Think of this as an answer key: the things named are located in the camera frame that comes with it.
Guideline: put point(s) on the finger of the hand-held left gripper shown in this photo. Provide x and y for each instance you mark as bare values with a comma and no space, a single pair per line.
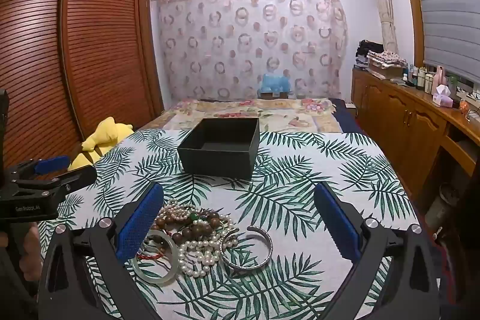
52,164
79,174

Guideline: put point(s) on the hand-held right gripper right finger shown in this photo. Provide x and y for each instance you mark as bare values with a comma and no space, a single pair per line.
337,226

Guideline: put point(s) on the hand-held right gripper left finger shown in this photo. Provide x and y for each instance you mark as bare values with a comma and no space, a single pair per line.
138,226

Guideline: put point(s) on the pale jade bangle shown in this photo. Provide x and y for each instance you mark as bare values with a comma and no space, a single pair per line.
155,279

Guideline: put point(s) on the silver cuff bangle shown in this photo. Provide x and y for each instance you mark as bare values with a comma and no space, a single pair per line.
267,243

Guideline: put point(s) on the black box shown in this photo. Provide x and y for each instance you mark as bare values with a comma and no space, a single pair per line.
213,162

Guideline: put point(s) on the person's left hand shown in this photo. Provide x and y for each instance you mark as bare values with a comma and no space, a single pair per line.
33,235

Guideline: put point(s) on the yellow plush toy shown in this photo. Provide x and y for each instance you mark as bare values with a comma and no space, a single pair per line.
105,136

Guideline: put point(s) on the leaf print tablecloth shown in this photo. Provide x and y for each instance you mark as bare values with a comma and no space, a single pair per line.
300,170

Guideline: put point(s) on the grey container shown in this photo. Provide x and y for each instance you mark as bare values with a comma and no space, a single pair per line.
444,203

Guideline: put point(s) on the navy bed sheet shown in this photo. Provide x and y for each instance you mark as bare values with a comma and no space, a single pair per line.
345,112

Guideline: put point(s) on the wooden cabinet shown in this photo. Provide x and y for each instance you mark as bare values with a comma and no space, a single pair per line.
405,117

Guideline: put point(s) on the wooden slatted wardrobe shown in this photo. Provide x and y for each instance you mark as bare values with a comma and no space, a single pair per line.
93,42

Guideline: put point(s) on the small cardboard box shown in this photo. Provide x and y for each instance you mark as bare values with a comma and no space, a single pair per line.
273,95

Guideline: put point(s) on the floral bed blanket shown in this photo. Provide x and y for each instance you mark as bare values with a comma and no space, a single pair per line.
232,110

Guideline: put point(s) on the blue plush toy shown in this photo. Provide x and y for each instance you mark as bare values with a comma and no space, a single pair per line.
273,82

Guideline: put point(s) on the pink tissue box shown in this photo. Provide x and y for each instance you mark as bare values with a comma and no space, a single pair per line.
442,97

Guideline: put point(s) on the group of toiletry bottles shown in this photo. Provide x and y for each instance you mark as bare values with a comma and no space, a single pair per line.
422,78

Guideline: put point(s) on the folded floral cloth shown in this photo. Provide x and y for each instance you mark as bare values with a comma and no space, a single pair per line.
386,58

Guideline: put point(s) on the pile of dark clothes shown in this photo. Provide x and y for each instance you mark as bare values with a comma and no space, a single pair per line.
365,50

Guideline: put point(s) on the white power strip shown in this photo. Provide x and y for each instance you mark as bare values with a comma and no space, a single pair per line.
468,96

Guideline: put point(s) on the circle patterned curtain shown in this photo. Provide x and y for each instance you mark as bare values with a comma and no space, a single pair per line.
243,42

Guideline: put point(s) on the grey window blind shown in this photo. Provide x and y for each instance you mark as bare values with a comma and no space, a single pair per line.
442,5

